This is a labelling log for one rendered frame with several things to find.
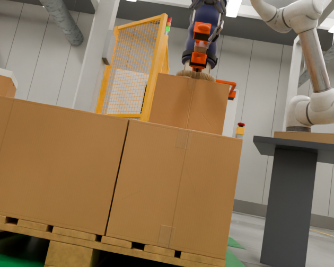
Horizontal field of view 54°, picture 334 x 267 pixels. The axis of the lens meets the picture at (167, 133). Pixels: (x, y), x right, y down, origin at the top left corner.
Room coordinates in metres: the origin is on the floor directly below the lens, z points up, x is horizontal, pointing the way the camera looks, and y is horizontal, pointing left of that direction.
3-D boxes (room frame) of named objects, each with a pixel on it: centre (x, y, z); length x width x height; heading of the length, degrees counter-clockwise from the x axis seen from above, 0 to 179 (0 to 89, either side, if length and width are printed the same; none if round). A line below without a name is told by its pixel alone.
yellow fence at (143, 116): (3.42, 0.54, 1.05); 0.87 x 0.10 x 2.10; 49
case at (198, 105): (2.00, -0.11, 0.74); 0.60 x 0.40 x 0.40; 177
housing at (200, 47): (1.55, -0.09, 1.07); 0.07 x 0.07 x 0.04; 86
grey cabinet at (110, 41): (3.17, 0.75, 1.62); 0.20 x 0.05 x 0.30; 177
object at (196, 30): (1.41, -0.07, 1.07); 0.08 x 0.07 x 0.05; 176
